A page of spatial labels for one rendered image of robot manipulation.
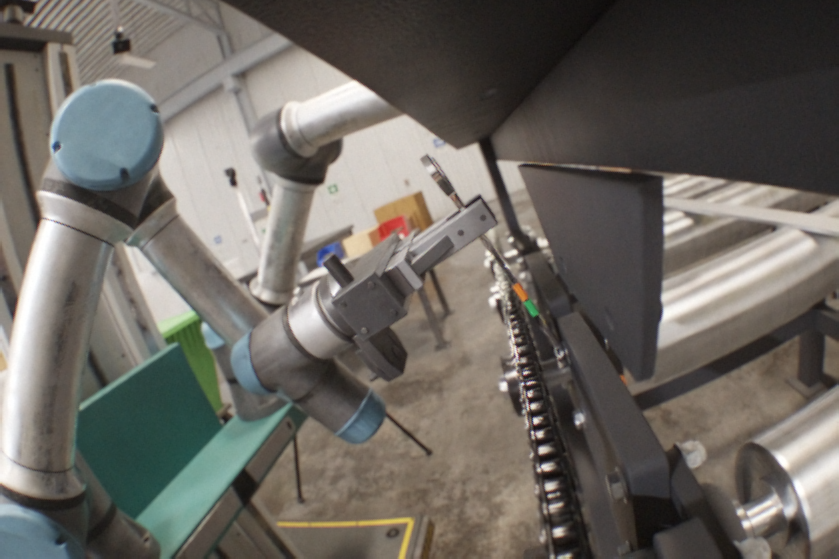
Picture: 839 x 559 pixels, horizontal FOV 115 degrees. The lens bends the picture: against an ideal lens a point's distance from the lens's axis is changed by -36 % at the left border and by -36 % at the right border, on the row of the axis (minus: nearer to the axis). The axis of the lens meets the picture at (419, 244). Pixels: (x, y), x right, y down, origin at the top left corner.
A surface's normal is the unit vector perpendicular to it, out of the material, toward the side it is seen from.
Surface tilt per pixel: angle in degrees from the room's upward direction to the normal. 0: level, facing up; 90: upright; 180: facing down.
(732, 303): 65
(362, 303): 95
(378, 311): 95
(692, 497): 0
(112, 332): 90
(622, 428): 0
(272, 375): 106
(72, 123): 84
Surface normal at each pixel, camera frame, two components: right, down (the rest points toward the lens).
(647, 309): 0.07, 0.61
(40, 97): 0.92, -0.32
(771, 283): -0.26, -0.21
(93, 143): 0.62, -0.23
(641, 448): -0.36, -0.92
